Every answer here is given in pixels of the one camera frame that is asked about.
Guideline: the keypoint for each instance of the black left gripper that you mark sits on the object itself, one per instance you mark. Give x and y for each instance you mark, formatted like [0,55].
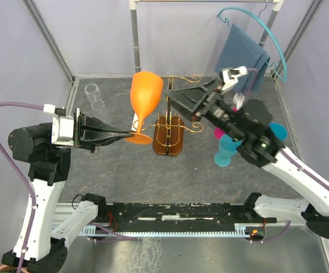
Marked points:
[88,131]

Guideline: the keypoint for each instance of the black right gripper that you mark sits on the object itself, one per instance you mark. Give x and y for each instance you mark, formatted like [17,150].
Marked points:
[190,100]

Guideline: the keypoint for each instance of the clear wine glass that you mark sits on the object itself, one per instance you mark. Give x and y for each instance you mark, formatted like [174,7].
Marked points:
[93,93]
[99,110]

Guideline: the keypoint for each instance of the pink wine glass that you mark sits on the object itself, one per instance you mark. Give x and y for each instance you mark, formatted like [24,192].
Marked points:
[218,133]

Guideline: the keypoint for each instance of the clear wine glass front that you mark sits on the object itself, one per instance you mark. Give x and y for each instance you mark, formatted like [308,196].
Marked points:
[93,93]

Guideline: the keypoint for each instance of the orange wine glass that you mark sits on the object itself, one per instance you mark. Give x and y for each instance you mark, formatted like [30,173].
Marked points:
[145,95]

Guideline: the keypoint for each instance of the blue wine glass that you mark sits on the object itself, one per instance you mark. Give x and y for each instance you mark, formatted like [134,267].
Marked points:
[279,130]
[227,148]

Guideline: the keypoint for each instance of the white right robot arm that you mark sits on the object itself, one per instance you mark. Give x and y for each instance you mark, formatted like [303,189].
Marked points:
[262,148]

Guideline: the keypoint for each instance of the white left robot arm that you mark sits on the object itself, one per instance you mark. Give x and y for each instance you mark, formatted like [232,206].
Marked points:
[47,149]

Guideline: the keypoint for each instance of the blue folded towel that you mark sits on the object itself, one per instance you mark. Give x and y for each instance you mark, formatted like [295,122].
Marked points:
[241,50]

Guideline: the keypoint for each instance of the pink basket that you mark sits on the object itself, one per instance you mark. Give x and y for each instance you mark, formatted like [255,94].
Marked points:
[7,269]

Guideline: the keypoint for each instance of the gold wire wine glass rack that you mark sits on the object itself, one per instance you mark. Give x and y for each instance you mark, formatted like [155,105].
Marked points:
[169,128]

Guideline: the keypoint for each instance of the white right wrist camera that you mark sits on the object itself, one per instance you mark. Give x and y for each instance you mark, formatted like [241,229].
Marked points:
[230,77]

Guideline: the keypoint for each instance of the white metal clothes rail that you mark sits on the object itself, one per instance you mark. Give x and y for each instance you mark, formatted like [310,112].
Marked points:
[280,70]

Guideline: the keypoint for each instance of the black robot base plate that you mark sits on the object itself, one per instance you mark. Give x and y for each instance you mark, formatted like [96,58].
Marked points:
[133,216]

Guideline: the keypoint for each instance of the light blue cable duct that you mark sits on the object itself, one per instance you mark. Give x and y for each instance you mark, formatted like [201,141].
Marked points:
[239,232]

